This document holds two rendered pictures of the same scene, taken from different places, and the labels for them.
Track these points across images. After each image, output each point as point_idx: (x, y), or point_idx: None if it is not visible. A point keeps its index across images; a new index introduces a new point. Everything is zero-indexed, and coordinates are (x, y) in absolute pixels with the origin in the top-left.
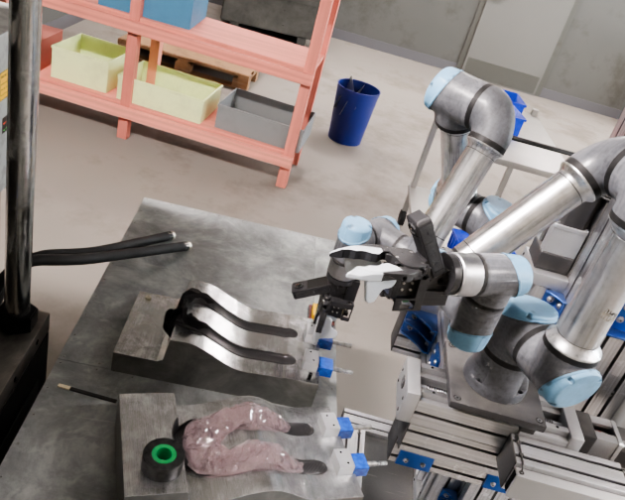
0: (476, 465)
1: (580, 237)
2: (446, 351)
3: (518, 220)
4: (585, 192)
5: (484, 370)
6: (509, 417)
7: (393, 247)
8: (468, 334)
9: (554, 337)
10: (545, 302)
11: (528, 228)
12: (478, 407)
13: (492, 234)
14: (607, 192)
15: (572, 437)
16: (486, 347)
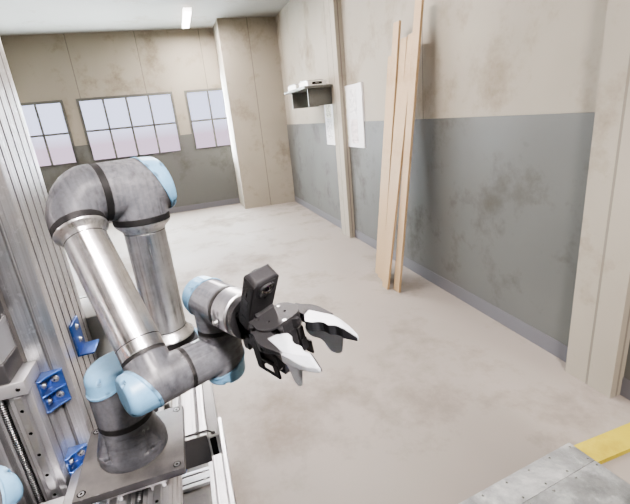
0: (181, 493)
1: (5, 324)
2: (96, 495)
3: (127, 282)
4: (106, 228)
5: (146, 438)
6: (183, 426)
7: (261, 330)
8: (244, 352)
9: (174, 338)
10: (98, 359)
11: (132, 281)
12: (182, 446)
13: (136, 308)
14: (109, 218)
15: (169, 402)
16: (129, 428)
